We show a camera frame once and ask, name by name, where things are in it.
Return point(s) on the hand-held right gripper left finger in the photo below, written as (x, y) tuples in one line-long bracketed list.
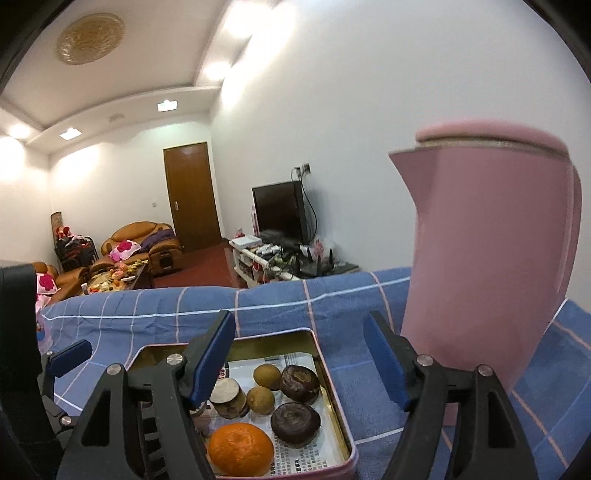
[(212, 364)]

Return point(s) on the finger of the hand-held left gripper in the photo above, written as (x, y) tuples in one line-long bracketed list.
[(69, 356), (148, 438)]

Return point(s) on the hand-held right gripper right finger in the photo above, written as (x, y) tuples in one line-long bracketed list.
[(385, 364)]

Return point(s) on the cut purple yam piece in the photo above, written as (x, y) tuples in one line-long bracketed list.
[(231, 399)]

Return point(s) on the pink tin box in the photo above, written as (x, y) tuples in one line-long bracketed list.
[(258, 344)]

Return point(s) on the brown longan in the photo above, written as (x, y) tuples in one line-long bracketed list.
[(268, 376), (261, 400)]

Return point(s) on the dark water chestnut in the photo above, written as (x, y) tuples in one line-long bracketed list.
[(295, 424), (300, 384)]

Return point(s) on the mandarin orange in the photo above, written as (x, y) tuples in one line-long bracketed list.
[(240, 450)]

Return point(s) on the pink floral cushion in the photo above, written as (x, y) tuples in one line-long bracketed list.
[(46, 281), (124, 249)]

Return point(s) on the brown leather sofa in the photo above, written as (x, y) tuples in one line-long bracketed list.
[(74, 277)]

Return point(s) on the blue plaid cloth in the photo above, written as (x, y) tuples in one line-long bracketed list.
[(277, 304)]

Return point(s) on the assorted food pile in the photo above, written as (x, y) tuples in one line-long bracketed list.
[(115, 274)]

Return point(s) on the low television stand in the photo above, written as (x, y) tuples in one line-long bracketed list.
[(244, 267)]

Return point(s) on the black rack with bags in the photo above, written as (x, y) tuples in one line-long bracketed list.
[(74, 251)]

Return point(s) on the coffee table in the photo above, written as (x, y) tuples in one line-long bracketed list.
[(144, 278)]

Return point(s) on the black router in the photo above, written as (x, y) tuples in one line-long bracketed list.
[(314, 270)]

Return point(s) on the printed paper liner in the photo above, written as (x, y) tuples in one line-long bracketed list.
[(302, 459)]

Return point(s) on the pile of small electronics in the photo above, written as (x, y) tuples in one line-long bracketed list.
[(272, 254)]

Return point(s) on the white flat box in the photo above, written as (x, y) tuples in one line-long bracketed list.
[(244, 241)]

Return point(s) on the patterned upright board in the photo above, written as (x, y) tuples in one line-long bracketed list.
[(56, 219)]

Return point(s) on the white floral plastic bag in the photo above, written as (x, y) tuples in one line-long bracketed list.
[(319, 248)]

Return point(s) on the purple blanket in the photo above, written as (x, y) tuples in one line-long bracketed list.
[(159, 237)]

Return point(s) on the brown leather armchair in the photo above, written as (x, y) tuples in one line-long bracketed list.
[(138, 229)]

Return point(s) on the pink kettle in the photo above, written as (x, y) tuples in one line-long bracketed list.
[(485, 254)]

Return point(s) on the tall pink box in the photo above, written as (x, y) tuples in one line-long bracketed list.
[(254, 219)]

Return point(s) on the black television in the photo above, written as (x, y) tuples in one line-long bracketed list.
[(277, 212)]

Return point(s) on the brown wooden door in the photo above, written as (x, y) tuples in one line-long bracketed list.
[(191, 198)]

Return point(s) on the round ceiling downlight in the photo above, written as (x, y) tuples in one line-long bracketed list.
[(217, 70), (18, 131)]

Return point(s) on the square ceiling light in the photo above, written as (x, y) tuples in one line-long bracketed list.
[(70, 133)]

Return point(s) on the ceiling air vent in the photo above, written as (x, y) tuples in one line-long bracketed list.
[(117, 117)]

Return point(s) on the rectangular ceiling fixture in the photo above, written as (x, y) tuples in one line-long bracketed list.
[(167, 105)]

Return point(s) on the gold ceiling medallion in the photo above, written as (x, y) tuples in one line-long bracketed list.
[(90, 39)]

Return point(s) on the wall socket with plugs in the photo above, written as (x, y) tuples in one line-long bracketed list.
[(302, 169)]

